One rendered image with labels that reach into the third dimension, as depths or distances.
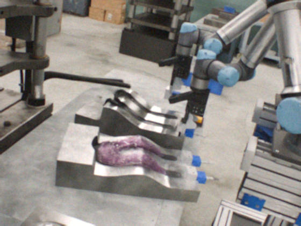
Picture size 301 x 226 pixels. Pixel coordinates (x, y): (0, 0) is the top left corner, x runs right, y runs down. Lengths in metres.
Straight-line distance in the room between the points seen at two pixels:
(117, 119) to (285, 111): 0.72
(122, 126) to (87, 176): 0.40
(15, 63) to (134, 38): 4.11
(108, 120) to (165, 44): 4.02
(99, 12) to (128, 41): 2.77
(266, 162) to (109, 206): 0.58
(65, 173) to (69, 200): 0.09
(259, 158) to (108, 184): 0.55
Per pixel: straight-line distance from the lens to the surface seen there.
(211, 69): 1.29
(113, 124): 1.47
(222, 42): 1.51
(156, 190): 1.17
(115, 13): 8.08
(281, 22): 1.11
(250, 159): 1.26
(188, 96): 1.39
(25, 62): 1.59
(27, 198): 1.14
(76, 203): 1.12
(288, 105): 1.07
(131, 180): 1.14
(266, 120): 1.73
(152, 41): 5.46
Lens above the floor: 1.55
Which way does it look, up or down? 24 degrees down
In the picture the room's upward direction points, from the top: 12 degrees clockwise
